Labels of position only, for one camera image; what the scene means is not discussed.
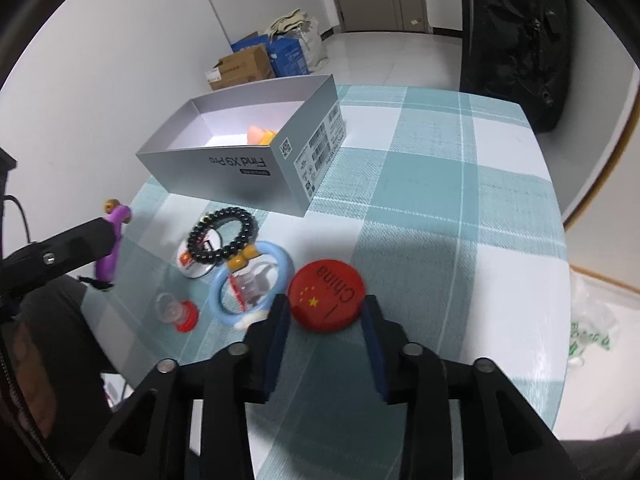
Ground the black hanging bag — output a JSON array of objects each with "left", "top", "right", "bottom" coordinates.
[{"left": 459, "top": 0, "right": 574, "bottom": 134}]

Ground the black bead bracelet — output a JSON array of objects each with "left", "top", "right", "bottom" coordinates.
[{"left": 186, "top": 208, "right": 259, "bottom": 265}]

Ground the red round badge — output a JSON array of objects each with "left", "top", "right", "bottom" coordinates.
[{"left": 287, "top": 259, "right": 368, "bottom": 335}]

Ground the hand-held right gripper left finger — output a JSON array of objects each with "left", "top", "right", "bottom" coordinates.
[{"left": 75, "top": 292, "right": 293, "bottom": 480}]

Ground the brown cardboard box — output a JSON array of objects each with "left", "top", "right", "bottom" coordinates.
[{"left": 205, "top": 44, "right": 276, "bottom": 91}]

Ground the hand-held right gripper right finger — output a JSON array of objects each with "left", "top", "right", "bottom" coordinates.
[{"left": 360, "top": 294, "right": 586, "bottom": 480}]

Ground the teal checked tablecloth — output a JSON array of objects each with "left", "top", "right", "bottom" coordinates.
[{"left": 81, "top": 85, "right": 574, "bottom": 480}]

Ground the purple bracelet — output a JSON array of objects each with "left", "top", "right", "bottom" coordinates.
[{"left": 77, "top": 199, "right": 134, "bottom": 292}]

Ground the light blue bracelet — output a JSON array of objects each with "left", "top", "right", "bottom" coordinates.
[{"left": 207, "top": 241, "right": 295, "bottom": 331}]

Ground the white plastic bag green print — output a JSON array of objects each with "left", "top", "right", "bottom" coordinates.
[{"left": 567, "top": 270, "right": 640, "bottom": 370}]

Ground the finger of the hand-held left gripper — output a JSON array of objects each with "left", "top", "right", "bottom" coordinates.
[{"left": 0, "top": 216, "right": 124, "bottom": 307}]

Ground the grey cardboard box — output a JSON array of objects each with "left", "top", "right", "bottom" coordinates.
[{"left": 136, "top": 74, "right": 346, "bottom": 218}]

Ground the white round pin badge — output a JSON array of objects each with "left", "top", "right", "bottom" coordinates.
[{"left": 177, "top": 229, "right": 237, "bottom": 279}]

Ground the blue cardboard box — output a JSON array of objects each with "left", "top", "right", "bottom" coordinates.
[{"left": 231, "top": 32, "right": 314, "bottom": 79}]

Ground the black cable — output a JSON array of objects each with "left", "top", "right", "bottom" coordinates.
[{"left": 2, "top": 196, "right": 32, "bottom": 247}]

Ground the clear plastic packet red label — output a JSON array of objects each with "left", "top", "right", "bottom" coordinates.
[{"left": 227, "top": 262, "right": 275, "bottom": 312}]

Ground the white tote bag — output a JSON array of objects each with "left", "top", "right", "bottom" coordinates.
[{"left": 267, "top": 8, "right": 331, "bottom": 72}]

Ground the pink and yellow toy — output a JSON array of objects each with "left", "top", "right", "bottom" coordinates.
[{"left": 247, "top": 126, "right": 279, "bottom": 147}]

